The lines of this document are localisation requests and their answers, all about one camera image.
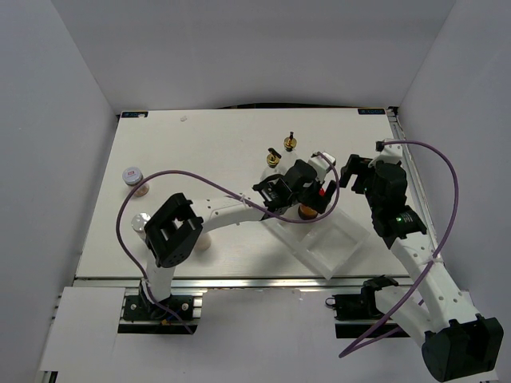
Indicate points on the blue label shaker bottle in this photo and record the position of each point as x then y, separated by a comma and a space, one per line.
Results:
139, 222

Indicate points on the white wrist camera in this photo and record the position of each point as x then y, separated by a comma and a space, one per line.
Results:
323, 163
388, 152

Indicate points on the clear oil bottle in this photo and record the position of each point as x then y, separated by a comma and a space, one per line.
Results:
272, 172

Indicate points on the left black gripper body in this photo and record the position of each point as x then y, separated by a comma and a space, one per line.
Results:
311, 198

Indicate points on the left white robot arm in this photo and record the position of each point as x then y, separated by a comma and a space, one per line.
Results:
175, 229

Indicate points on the orange spice jar white lid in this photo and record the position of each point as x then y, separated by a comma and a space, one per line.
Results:
133, 177

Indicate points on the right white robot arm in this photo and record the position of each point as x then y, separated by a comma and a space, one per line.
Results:
455, 339

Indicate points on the dark sauce oil bottle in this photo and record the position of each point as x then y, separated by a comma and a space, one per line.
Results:
289, 157

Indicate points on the red lid sauce jar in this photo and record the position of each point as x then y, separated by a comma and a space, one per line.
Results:
306, 212

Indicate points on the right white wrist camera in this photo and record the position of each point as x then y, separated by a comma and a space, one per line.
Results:
388, 152

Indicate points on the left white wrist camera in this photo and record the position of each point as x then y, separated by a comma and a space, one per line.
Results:
323, 163

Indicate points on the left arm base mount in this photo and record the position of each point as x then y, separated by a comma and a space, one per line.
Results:
177, 315

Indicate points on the left blue table sticker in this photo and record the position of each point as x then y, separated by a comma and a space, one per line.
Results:
134, 114

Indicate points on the silver lid white shaker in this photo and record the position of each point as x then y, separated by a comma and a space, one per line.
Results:
204, 242

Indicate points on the white three-compartment tray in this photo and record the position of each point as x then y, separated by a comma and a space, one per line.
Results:
324, 246

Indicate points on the blue table sticker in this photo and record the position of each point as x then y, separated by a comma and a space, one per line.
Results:
134, 114
371, 111

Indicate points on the right blue table sticker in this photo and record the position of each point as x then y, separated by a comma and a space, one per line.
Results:
371, 111

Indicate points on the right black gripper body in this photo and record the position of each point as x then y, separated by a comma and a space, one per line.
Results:
365, 174

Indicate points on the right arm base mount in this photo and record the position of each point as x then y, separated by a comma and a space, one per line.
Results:
356, 313

